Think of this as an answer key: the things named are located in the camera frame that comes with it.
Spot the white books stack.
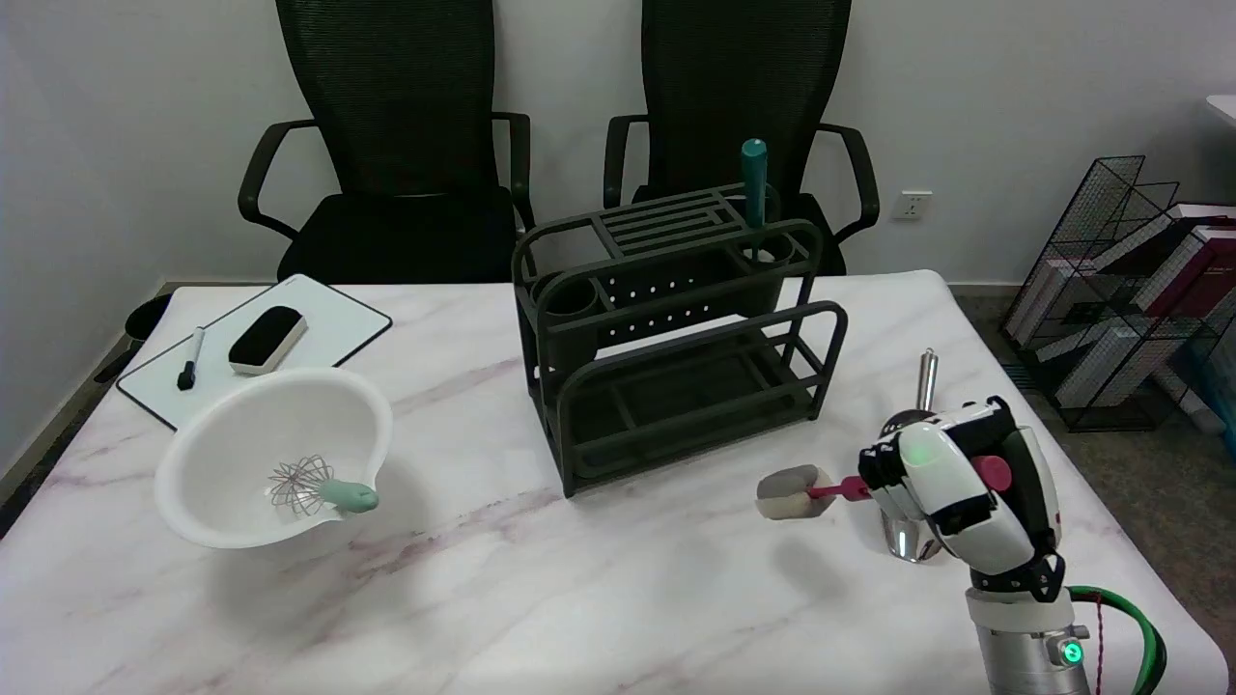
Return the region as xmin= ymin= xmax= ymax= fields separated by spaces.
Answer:
xmin=1004 ymin=256 xmax=1169 ymax=408

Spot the black mesh office chair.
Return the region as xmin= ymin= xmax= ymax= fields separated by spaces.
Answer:
xmin=239 ymin=0 xmax=535 ymax=284
xmin=604 ymin=0 xmax=882 ymax=278

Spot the small white whiteboard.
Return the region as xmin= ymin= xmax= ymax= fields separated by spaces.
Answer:
xmin=116 ymin=274 xmax=394 ymax=431

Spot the pink sponge bottle brush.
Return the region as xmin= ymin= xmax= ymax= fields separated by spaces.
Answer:
xmin=756 ymin=456 xmax=1013 ymax=522

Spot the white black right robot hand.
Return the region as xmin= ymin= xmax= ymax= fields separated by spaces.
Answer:
xmin=857 ymin=396 xmax=1068 ymax=601

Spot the white plastic mixing bowl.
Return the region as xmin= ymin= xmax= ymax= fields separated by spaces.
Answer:
xmin=154 ymin=367 xmax=395 ymax=551

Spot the black white board eraser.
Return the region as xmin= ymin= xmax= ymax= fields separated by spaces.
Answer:
xmin=228 ymin=306 xmax=309 ymax=375

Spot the black wire magazine rack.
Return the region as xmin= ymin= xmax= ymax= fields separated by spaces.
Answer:
xmin=999 ymin=154 xmax=1236 ymax=433

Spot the wire whisk mint handle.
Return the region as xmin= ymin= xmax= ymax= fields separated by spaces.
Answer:
xmin=267 ymin=456 xmax=380 ymax=517

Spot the teal handled kitchen utensil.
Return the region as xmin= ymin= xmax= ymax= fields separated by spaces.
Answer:
xmin=741 ymin=138 xmax=771 ymax=262

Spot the dark green kitchen storage rack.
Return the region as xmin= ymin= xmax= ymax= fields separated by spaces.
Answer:
xmin=512 ymin=183 xmax=849 ymax=499

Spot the black round floor object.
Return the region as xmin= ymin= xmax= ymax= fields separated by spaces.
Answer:
xmin=124 ymin=292 xmax=173 ymax=341

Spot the black whiteboard marker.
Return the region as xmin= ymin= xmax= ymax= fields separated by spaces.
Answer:
xmin=177 ymin=327 xmax=207 ymax=392

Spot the shiny metal scoop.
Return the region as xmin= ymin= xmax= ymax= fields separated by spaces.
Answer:
xmin=881 ymin=349 xmax=945 ymax=564

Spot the maroon hardcover book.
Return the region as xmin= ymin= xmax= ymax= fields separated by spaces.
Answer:
xmin=1130 ymin=217 xmax=1236 ymax=324

